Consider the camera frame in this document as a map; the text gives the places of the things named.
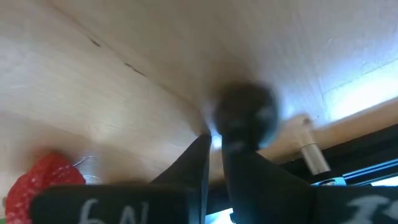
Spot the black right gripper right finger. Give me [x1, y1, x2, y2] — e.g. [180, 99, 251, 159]
[221, 142, 398, 224]

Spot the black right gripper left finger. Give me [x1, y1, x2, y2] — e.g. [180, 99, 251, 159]
[30, 133, 213, 224]

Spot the silver metal standoff post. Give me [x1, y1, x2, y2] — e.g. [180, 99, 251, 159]
[297, 117, 332, 175]

